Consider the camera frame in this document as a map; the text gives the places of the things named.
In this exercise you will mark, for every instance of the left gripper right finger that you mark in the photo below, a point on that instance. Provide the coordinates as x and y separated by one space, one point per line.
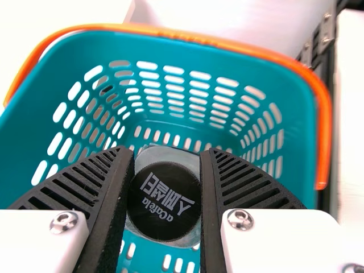
241 182

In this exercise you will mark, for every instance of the dark coffee bottle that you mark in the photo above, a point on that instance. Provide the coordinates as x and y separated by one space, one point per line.
162 199

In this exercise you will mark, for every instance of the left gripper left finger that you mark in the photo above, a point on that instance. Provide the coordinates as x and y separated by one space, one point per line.
94 182

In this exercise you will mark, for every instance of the teal shopping basket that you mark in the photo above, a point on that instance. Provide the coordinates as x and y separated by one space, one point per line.
199 51

